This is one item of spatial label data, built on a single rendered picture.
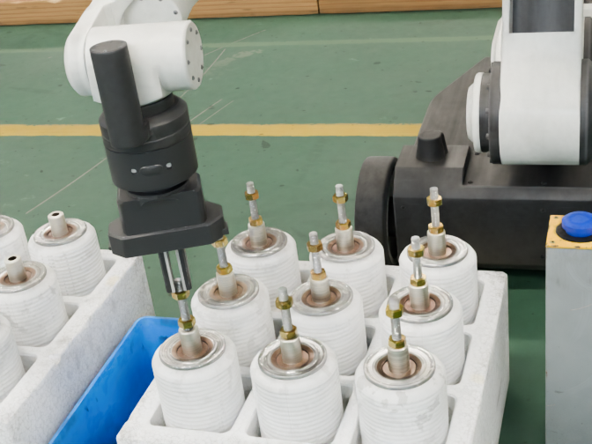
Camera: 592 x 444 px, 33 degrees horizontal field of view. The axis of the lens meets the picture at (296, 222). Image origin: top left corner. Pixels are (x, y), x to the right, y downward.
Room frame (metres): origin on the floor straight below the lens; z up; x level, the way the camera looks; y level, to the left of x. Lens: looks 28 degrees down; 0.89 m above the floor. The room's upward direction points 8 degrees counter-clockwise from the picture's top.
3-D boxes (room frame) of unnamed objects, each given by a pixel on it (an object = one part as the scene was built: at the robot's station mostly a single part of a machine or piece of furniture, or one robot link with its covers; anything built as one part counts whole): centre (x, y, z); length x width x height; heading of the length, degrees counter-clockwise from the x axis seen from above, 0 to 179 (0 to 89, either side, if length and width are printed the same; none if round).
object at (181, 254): (0.92, 0.12, 0.37); 0.03 x 0.02 x 0.06; 4
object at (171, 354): (0.92, 0.13, 0.25); 0.08 x 0.08 x 0.01
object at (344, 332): (0.99, -0.02, 0.16); 0.10 x 0.10 x 0.18
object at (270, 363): (0.88, 0.02, 0.25); 0.08 x 0.08 x 0.01
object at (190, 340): (0.92, 0.13, 0.26); 0.02 x 0.02 x 0.03
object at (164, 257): (0.92, 0.15, 0.37); 0.03 x 0.02 x 0.06; 4
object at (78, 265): (1.24, 0.33, 0.16); 0.10 x 0.10 x 0.18
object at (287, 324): (0.88, 0.02, 0.30); 0.01 x 0.01 x 0.08
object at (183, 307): (0.92, 0.13, 0.31); 0.01 x 0.01 x 0.08
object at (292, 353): (0.88, 0.02, 0.26); 0.02 x 0.02 x 0.03
